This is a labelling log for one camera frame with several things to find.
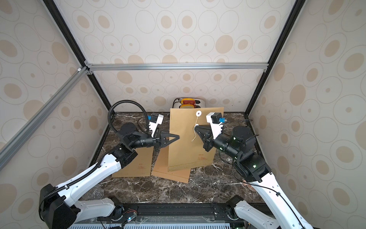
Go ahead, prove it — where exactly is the envelope white string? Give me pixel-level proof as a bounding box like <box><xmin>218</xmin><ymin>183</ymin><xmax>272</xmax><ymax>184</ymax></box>
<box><xmin>191</xmin><ymin>111</ymin><xmax>202</xmax><ymax>143</ymax></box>

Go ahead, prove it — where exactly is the brown file envelope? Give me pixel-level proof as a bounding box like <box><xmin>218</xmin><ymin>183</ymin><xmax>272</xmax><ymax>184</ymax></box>
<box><xmin>151</xmin><ymin>147</ymin><xmax>191</xmax><ymax>184</ymax></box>
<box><xmin>168</xmin><ymin>107</ymin><xmax>224</xmax><ymax>172</ymax></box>
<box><xmin>112</xmin><ymin>148</ymin><xmax>153</xmax><ymax>177</ymax></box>

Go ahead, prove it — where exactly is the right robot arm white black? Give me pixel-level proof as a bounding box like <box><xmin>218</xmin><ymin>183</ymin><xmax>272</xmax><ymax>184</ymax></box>
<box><xmin>194</xmin><ymin>124</ymin><xmax>312</xmax><ymax>229</ymax></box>

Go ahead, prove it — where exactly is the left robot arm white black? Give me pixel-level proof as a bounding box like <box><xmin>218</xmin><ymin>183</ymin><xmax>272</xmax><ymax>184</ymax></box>
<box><xmin>38</xmin><ymin>122</ymin><xmax>180</xmax><ymax>229</ymax></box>

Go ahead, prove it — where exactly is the red toaster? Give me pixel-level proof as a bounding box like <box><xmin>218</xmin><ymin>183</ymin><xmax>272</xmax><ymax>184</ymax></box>
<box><xmin>172</xmin><ymin>98</ymin><xmax>206</xmax><ymax>109</ymax></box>

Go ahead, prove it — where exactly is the yellow toast rear slot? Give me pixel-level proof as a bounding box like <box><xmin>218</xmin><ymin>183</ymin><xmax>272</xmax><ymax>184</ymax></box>
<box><xmin>181</xmin><ymin>98</ymin><xmax>196</xmax><ymax>105</ymax></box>

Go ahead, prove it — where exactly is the clear plastic cup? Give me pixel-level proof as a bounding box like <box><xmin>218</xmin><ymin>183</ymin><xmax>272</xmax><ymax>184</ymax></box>
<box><xmin>83</xmin><ymin>185</ymin><xmax>104</xmax><ymax>200</ymax></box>

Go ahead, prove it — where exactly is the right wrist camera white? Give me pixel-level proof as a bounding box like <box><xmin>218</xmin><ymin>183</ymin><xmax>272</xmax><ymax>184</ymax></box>
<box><xmin>206</xmin><ymin>112</ymin><xmax>226</xmax><ymax>139</ymax></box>

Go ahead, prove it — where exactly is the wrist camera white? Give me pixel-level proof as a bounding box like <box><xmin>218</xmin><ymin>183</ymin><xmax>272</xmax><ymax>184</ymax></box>
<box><xmin>206</xmin><ymin>112</ymin><xmax>226</xmax><ymax>139</ymax></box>
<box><xmin>148</xmin><ymin>113</ymin><xmax>164</xmax><ymax>137</ymax></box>

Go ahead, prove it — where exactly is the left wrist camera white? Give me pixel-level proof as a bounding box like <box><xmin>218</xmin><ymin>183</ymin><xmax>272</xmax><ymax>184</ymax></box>
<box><xmin>148</xmin><ymin>113</ymin><xmax>164</xmax><ymax>137</ymax></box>

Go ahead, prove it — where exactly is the black corrugated cable hose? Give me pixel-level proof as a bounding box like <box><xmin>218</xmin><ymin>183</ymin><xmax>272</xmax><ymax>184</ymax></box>
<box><xmin>107</xmin><ymin>99</ymin><xmax>150</xmax><ymax>132</ymax></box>

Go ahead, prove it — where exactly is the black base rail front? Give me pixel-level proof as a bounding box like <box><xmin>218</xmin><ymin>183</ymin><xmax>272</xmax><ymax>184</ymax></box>
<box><xmin>52</xmin><ymin>202</ymin><xmax>299</xmax><ymax>229</ymax></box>

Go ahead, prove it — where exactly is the horizontal aluminium rail back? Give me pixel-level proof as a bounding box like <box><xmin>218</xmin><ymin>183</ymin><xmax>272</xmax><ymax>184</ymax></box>
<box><xmin>87</xmin><ymin>62</ymin><xmax>268</xmax><ymax>71</ymax></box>

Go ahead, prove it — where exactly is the diagonal aluminium rail left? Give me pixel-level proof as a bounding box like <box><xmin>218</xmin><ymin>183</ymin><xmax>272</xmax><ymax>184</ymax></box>
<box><xmin>1</xmin><ymin>66</ymin><xmax>87</xmax><ymax>169</ymax></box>

